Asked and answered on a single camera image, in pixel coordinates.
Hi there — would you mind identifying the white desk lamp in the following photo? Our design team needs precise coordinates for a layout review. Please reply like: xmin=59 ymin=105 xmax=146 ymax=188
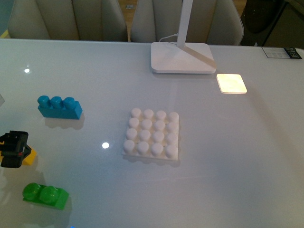
xmin=151 ymin=0 xmax=217 ymax=74

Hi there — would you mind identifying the green toy block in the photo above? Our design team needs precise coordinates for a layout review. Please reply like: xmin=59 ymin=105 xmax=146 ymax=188
xmin=22 ymin=182 xmax=69 ymax=210

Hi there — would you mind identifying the white studded base plate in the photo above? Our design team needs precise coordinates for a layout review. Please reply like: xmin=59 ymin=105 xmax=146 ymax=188
xmin=123 ymin=108 xmax=180 ymax=161

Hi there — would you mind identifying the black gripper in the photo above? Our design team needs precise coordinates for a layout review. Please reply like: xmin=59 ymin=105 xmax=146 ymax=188
xmin=0 ymin=131 xmax=31 ymax=168

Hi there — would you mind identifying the black label sticker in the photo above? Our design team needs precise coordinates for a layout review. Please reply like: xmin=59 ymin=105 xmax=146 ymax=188
xmin=262 ymin=47 xmax=302 ymax=59

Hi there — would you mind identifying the yellow toy block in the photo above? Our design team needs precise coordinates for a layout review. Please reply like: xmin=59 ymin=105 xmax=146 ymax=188
xmin=22 ymin=148 xmax=37 ymax=165

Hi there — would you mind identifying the blue toy block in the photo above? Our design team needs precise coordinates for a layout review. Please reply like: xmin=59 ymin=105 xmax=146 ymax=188
xmin=38 ymin=95 xmax=83 ymax=120

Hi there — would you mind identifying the beige chair right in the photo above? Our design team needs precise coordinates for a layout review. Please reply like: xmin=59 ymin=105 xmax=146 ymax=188
xmin=131 ymin=0 xmax=244 ymax=46

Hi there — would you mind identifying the white lamp cable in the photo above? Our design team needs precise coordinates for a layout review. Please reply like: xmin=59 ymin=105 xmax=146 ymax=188
xmin=158 ymin=34 xmax=179 ymax=43

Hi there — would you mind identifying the beige chair left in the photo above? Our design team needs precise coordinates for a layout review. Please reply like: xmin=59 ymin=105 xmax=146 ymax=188
xmin=8 ymin=0 xmax=128 ymax=42

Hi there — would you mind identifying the beige chair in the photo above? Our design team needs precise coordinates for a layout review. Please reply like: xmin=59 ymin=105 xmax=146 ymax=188
xmin=131 ymin=0 xmax=244 ymax=46
xmin=8 ymin=0 xmax=128 ymax=42

